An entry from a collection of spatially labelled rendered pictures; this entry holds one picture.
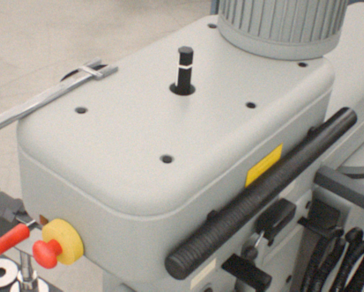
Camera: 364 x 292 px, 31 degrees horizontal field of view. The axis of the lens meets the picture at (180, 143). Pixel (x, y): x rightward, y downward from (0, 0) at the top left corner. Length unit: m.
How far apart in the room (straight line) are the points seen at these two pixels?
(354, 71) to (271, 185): 0.46
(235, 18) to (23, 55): 3.88
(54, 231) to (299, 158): 0.36
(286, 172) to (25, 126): 0.36
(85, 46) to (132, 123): 4.10
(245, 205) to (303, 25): 0.29
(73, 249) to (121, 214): 0.10
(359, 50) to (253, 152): 0.56
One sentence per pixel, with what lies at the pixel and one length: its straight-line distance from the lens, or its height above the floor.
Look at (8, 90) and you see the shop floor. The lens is 4.43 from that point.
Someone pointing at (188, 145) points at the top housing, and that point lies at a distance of 0.80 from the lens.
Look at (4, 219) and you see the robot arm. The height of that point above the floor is 1.50.
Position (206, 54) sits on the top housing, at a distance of 0.99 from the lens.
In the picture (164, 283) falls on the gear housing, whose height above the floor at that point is 1.66.
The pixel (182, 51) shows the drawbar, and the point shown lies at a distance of 0.87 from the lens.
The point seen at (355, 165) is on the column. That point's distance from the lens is 1.38.
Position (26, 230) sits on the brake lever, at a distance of 0.94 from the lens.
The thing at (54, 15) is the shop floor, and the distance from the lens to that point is 5.37.
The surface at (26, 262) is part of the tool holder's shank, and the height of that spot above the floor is 1.26.
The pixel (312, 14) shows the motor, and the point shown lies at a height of 1.97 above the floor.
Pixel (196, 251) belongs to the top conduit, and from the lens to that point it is 0.78.
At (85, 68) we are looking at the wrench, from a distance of 0.92.
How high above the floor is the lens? 2.37
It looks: 37 degrees down
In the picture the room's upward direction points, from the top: 5 degrees clockwise
